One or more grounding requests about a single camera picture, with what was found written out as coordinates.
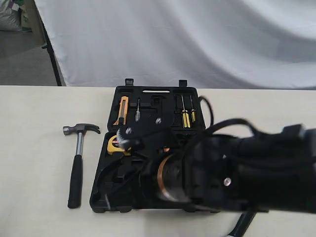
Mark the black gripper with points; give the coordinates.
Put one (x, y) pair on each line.
(163, 153)

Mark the black handled adjustable wrench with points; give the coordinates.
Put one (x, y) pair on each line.
(242, 224)

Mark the steel claw hammer black grip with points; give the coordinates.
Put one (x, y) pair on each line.
(74, 200)

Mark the black electrical tape roll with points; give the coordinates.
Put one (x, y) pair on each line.
(175, 177)

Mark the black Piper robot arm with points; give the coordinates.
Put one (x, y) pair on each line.
(219, 172)

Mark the black plastic tool case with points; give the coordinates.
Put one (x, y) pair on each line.
(116, 186)

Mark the large yellow black screwdriver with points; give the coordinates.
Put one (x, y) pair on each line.
(185, 115)

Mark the small yellow black screwdriver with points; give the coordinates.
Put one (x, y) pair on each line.
(193, 112)

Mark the clear tester screwdriver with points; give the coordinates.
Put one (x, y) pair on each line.
(138, 114)

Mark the orange utility knife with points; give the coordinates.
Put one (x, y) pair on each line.
(123, 109)

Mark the yellow tape measure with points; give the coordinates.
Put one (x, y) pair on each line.
(113, 146)

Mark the white backdrop cloth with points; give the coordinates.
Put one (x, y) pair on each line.
(210, 43)

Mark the black backdrop stand pole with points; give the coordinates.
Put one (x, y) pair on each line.
(48, 46)

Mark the white plastic sack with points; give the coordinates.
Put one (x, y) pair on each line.
(9, 16)

